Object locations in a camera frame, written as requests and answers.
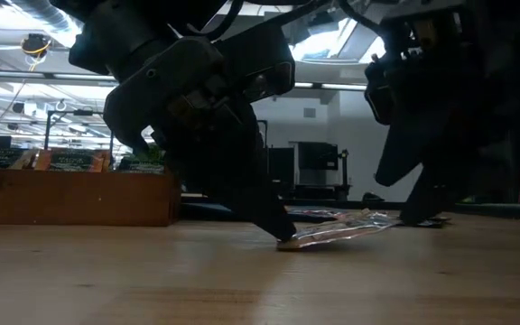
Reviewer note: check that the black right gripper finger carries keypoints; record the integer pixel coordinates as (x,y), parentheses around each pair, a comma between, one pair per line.
(445,180)
(409,144)

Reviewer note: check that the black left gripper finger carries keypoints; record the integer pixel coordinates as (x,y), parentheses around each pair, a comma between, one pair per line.
(224,189)
(246,144)

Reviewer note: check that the orange tea packet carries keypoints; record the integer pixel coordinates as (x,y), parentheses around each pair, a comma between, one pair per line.
(70,161)

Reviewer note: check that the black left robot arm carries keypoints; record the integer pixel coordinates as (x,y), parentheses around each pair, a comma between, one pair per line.
(120,36)

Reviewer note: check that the black partition panels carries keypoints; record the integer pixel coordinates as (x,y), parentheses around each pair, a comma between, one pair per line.
(282,169)

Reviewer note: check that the black rounded object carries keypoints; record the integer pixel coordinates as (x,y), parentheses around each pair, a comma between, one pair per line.
(373,197)

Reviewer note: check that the green potted plant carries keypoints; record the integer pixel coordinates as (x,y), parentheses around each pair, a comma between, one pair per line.
(149,153)

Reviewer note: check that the black monitor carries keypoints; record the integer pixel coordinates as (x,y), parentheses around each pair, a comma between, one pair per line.
(318,155)

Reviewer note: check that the long ceiling light tube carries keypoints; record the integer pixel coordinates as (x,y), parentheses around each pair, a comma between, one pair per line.
(341,86)

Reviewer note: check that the bright ceiling light panel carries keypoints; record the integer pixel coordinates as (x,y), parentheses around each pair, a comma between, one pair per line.
(327,45)

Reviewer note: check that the wooden three-compartment tray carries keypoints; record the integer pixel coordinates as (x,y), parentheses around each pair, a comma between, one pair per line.
(70,198)

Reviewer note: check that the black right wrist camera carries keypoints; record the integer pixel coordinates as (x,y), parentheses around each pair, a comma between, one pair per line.
(379,95)

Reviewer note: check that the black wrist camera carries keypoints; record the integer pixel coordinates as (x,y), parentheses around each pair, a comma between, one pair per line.
(264,67)
(379,95)

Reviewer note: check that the black camera stand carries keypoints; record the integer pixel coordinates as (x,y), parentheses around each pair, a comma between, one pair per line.
(344,171)

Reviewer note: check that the grey wall vent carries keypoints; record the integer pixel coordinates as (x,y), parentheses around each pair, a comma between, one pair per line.
(309,113)

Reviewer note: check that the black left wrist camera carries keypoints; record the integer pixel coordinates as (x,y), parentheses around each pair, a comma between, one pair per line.
(264,67)

